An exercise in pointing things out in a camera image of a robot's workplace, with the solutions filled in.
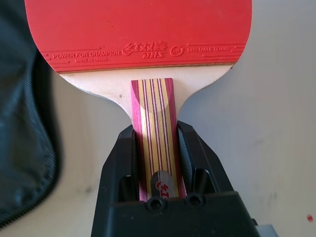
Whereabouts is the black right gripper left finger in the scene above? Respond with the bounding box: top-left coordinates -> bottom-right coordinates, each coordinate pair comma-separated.
97,124 -> 144,205

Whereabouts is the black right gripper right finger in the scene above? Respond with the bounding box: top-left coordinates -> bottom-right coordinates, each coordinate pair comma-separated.
178,121 -> 235,197

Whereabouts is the red and black paddle case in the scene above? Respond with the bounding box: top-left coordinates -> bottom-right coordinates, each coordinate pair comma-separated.
0,0 -> 62,218

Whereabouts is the red ping-pong paddle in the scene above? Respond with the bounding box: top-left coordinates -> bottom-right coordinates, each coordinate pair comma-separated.
24,0 -> 254,202

